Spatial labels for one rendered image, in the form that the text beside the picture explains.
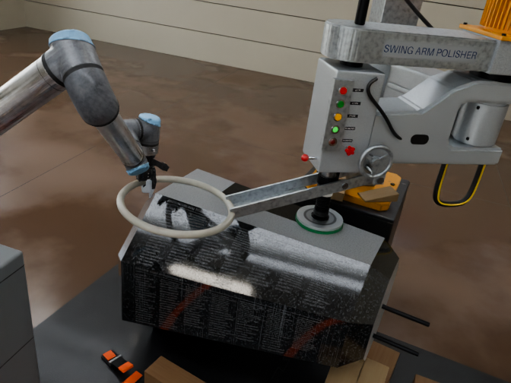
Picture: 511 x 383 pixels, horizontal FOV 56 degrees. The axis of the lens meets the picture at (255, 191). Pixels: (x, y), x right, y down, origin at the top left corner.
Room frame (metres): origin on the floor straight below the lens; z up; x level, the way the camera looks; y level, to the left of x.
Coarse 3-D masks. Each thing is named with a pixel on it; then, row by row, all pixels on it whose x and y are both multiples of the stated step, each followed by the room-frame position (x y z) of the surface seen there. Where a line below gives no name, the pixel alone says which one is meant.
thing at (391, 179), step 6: (390, 174) 2.75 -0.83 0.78; (396, 174) 2.76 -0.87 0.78; (384, 180) 2.65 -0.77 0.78; (390, 180) 2.66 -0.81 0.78; (396, 180) 2.67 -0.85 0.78; (306, 186) 2.49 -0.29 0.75; (312, 186) 2.46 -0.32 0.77; (360, 186) 2.52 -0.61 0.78; (366, 186) 2.53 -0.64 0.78; (372, 186) 2.54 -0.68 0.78; (378, 186) 2.55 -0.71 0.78; (384, 186) 2.56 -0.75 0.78; (396, 186) 2.58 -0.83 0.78; (348, 192) 2.42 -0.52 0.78; (354, 192) 2.43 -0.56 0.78; (348, 198) 2.38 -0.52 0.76; (354, 198) 2.37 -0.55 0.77; (360, 198) 2.36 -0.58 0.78; (360, 204) 2.36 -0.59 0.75; (366, 204) 2.34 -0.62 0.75; (372, 204) 2.33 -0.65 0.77; (378, 204) 2.32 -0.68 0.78; (384, 204) 2.33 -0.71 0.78
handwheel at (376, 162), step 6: (378, 144) 1.78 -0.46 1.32; (366, 150) 1.76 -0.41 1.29; (372, 150) 1.77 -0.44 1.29; (390, 150) 1.79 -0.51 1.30; (360, 156) 1.76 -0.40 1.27; (366, 156) 1.76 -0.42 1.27; (372, 156) 1.81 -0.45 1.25; (384, 156) 1.79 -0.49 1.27; (390, 156) 1.79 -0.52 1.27; (360, 162) 1.75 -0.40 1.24; (372, 162) 1.76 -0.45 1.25; (378, 162) 1.77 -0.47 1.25; (390, 162) 1.79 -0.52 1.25; (360, 168) 1.75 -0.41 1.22; (366, 174) 1.76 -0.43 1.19; (372, 174) 1.77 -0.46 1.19; (378, 174) 1.78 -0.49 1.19; (384, 174) 1.79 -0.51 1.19
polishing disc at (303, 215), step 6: (300, 210) 1.93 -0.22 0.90; (306, 210) 1.93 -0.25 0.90; (312, 210) 1.94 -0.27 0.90; (330, 210) 1.96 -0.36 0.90; (300, 216) 1.88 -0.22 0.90; (306, 216) 1.88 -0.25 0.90; (330, 216) 1.91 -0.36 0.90; (336, 216) 1.92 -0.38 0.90; (300, 222) 1.84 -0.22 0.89; (306, 222) 1.83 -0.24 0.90; (312, 222) 1.84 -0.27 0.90; (318, 222) 1.84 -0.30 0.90; (324, 222) 1.85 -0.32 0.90; (330, 222) 1.86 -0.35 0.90; (336, 222) 1.86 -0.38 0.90; (342, 222) 1.87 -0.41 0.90; (312, 228) 1.80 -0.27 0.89; (318, 228) 1.79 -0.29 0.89; (324, 228) 1.80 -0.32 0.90; (330, 228) 1.80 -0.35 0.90; (336, 228) 1.82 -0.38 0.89
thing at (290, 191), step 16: (304, 176) 1.92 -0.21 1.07; (240, 192) 1.85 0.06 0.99; (256, 192) 1.86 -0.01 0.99; (272, 192) 1.88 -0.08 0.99; (288, 192) 1.88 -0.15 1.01; (304, 192) 1.81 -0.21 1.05; (320, 192) 1.83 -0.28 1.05; (240, 208) 1.73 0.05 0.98; (256, 208) 1.75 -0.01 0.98; (272, 208) 1.77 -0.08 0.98
